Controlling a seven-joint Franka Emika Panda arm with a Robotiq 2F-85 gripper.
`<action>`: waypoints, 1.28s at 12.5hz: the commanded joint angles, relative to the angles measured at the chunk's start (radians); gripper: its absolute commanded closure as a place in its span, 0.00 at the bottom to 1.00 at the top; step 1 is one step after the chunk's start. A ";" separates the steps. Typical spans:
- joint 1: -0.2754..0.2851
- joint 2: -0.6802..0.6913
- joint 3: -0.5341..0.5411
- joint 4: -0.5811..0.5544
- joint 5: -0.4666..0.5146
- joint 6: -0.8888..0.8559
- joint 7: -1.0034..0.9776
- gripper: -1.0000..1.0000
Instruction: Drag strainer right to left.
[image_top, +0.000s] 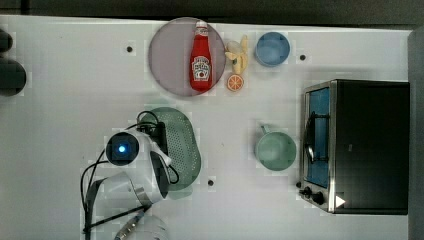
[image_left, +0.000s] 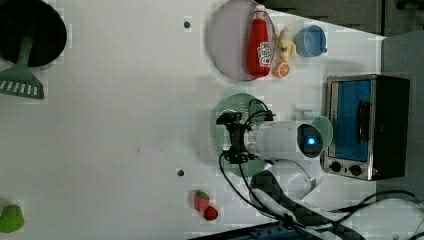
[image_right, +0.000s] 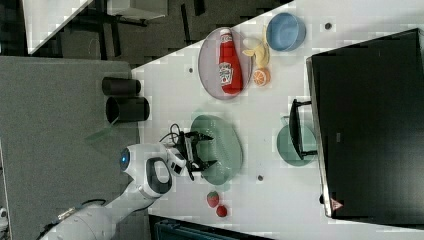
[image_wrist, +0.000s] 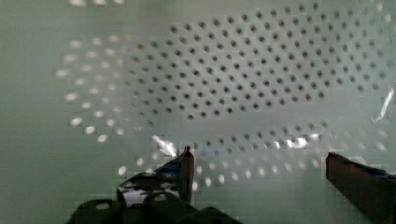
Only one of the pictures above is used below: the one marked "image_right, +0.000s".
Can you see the grey round plate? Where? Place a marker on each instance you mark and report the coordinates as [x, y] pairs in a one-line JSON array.
[[208, 64]]

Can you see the red ketchup bottle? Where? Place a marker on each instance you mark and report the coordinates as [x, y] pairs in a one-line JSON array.
[[230, 73]]

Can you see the toaster oven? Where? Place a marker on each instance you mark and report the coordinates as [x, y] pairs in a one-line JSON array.
[[367, 106]]

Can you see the green mug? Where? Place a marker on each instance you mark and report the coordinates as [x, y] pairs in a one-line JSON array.
[[286, 148]]

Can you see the green spatula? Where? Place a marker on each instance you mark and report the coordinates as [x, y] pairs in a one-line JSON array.
[[101, 133]]

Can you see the black cylinder holder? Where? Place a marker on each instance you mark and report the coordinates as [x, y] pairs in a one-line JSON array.
[[127, 109]]

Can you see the blue cup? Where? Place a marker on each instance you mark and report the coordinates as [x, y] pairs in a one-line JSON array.
[[285, 32]]

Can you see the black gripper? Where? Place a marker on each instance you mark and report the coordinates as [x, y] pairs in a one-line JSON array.
[[184, 147]]

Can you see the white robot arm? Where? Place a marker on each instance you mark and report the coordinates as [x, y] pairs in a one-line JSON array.
[[152, 168]]

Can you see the toy strawberry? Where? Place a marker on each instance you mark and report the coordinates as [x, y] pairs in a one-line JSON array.
[[213, 199]]

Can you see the toy orange slice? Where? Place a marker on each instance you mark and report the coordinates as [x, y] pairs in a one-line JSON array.
[[261, 77]]

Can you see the green plastic strainer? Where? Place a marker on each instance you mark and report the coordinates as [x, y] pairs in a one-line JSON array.
[[225, 148]]

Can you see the toy banana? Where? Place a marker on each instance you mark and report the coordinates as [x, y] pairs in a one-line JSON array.
[[257, 48]]

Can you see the black cylinder container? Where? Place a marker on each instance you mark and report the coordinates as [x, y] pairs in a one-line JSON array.
[[120, 86]]

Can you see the small red toy fruit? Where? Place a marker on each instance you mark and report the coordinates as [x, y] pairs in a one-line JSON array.
[[221, 211]]

